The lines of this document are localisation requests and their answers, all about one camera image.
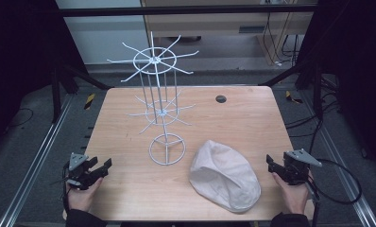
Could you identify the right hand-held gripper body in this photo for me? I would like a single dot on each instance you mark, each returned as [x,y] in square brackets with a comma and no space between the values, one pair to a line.
[298,167]

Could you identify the black horizontal frame bar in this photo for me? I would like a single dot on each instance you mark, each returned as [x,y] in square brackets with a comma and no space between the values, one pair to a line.
[189,10]

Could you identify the person's right hand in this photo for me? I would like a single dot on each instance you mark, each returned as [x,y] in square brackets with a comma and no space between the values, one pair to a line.
[292,197]

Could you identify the wooden office desk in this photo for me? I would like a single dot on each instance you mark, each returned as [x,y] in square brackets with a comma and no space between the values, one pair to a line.
[208,23]

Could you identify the yellow black striped tape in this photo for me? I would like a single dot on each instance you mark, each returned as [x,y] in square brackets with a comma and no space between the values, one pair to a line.
[89,101]
[292,97]

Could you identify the metal floor rail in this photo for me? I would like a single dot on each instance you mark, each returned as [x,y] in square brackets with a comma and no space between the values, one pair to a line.
[35,164]
[343,176]

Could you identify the person's left hand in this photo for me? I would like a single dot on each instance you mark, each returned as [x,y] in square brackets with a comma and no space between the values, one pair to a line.
[82,198]

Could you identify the white flat cap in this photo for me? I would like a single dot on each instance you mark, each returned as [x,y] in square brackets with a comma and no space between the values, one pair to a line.
[224,178]

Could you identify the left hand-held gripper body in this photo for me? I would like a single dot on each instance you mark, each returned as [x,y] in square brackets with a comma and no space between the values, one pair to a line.
[78,171]

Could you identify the dark round table grommet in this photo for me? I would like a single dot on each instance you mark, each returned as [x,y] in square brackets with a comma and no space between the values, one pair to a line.
[220,99]

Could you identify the black metal stand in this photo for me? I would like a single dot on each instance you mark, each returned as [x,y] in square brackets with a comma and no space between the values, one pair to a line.
[55,94]
[316,91]

